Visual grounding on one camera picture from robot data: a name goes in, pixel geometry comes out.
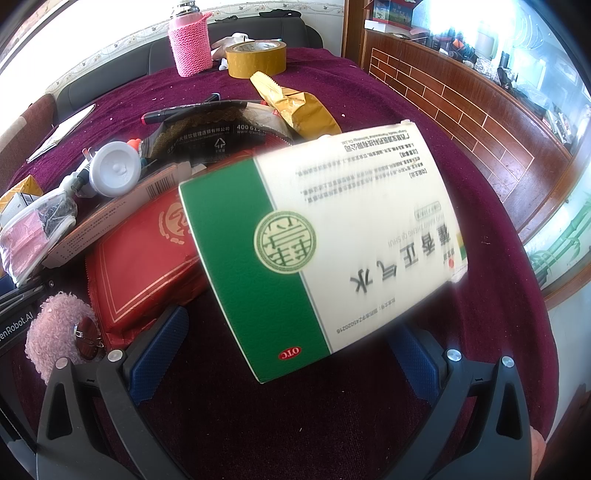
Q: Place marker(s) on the stack of white papers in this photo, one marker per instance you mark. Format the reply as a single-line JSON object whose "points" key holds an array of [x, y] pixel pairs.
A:
{"points": [[64, 131]]}

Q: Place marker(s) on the white bottle with red label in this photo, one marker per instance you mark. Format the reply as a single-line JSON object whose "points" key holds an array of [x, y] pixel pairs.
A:
{"points": [[113, 168]]}

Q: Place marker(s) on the yellow cardboard box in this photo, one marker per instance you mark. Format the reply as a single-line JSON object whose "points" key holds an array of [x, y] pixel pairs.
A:
{"points": [[23, 184]]}

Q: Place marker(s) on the black leather sofa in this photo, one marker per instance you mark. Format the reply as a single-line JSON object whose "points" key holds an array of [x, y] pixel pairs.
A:
{"points": [[115, 78]]}

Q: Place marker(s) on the black printed packet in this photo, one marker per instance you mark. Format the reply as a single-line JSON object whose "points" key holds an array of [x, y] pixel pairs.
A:
{"points": [[221, 129]]}

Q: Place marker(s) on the brown packing tape roll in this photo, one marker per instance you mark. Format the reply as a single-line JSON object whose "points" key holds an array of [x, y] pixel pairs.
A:
{"points": [[254, 64]]}

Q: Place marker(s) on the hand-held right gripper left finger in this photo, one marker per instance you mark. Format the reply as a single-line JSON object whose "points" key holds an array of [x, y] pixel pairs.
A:
{"points": [[157, 355]]}

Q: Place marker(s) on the red foil packet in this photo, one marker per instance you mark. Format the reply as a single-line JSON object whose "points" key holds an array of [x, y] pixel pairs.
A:
{"points": [[134, 277]]}

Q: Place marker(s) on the green and white medicine box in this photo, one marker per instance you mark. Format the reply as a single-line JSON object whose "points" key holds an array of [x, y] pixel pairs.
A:
{"points": [[323, 240]]}

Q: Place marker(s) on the white cloth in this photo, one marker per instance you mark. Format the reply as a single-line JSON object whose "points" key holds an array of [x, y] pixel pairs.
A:
{"points": [[221, 44]]}

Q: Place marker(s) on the black pen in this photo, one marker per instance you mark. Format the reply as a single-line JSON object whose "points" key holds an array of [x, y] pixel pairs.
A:
{"points": [[175, 112]]}

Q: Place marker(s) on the long white box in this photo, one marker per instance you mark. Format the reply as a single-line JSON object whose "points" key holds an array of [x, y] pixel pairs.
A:
{"points": [[92, 226]]}

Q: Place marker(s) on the gold foil packet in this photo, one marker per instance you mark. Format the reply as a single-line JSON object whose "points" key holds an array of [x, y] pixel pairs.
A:
{"points": [[304, 110]]}

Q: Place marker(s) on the bottle in pink knit sleeve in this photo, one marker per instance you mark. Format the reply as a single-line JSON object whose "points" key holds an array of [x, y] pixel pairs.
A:
{"points": [[189, 46]]}

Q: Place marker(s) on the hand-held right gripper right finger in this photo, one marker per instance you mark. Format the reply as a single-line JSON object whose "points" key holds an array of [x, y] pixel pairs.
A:
{"points": [[415, 364]]}

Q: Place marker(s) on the purple tablecloth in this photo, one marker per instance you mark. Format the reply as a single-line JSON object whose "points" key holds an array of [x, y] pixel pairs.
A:
{"points": [[369, 92]]}

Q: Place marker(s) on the clear bag of pink masks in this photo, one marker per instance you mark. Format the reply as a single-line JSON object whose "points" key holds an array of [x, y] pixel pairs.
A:
{"points": [[23, 240]]}

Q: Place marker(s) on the wooden cabinet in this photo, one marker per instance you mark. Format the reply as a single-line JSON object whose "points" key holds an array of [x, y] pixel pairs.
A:
{"points": [[461, 106]]}

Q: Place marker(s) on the small white tube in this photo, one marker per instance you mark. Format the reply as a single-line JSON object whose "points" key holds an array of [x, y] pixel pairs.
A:
{"points": [[76, 184]]}

